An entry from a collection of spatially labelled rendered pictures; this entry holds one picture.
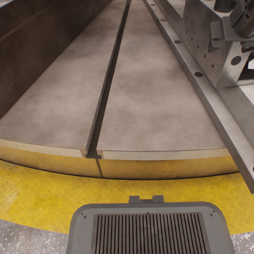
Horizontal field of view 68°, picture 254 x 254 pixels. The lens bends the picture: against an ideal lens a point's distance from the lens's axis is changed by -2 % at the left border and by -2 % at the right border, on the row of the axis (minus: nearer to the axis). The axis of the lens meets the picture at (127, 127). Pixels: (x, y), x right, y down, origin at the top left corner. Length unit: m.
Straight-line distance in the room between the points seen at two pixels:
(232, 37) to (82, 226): 0.68
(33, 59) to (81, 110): 0.41
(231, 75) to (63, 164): 0.82
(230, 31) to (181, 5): 1.08
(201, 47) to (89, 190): 0.84
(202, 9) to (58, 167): 0.96
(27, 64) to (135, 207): 0.86
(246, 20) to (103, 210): 0.65
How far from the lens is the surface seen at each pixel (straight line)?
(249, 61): 0.81
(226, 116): 0.86
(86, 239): 0.69
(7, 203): 1.16
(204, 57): 0.87
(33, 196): 1.10
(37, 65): 1.19
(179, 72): 1.12
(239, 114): 0.83
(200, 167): 0.98
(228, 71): 0.78
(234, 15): 0.55
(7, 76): 1.04
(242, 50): 0.66
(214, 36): 0.55
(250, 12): 0.51
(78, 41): 1.49
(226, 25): 0.55
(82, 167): 0.98
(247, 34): 0.54
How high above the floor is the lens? 0.93
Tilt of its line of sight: 50 degrees down
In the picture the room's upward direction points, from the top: 3 degrees counter-clockwise
